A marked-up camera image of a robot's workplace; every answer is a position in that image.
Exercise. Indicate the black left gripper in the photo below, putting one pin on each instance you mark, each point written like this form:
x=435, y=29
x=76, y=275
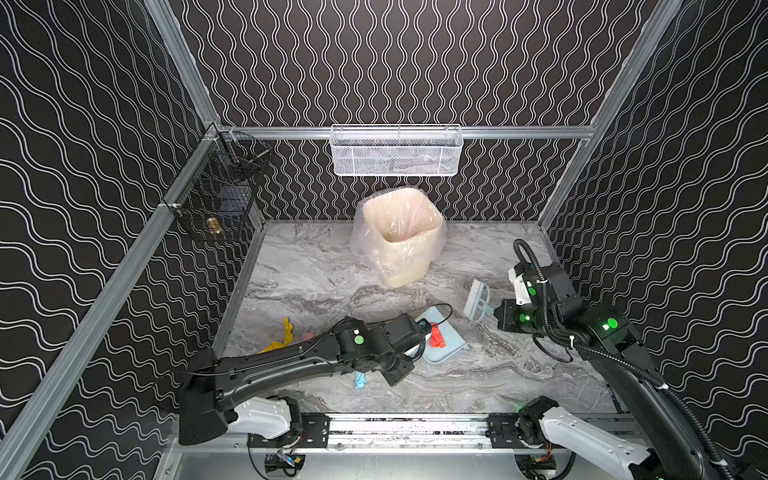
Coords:
x=417, y=332

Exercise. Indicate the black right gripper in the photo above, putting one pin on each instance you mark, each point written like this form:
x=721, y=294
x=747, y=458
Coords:
x=503, y=315

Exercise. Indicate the teal hand brush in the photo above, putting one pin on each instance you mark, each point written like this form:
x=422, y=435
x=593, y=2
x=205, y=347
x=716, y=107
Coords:
x=478, y=306

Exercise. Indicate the teal dustpan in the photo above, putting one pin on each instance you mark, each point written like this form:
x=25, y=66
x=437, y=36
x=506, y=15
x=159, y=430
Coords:
x=448, y=343

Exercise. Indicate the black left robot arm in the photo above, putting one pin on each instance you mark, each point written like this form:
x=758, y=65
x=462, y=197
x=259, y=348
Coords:
x=222, y=394

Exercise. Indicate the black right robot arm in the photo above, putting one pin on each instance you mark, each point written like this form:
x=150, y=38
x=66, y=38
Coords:
x=546, y=306

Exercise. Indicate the beige trash bin with liner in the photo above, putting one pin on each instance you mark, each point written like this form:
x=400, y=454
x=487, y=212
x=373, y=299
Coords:
x=398, y=233

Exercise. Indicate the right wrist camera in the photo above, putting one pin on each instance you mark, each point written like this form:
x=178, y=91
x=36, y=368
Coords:
x=520, y=278

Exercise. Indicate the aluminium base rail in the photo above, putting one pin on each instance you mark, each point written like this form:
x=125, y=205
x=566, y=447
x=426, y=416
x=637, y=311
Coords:
x=393, y=433

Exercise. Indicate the white mesh wall basket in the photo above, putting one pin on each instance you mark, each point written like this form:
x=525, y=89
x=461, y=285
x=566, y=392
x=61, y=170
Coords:
x=431, y=150

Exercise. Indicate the black wire wall basket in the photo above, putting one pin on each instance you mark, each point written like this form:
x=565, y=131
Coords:
x=217, y=203

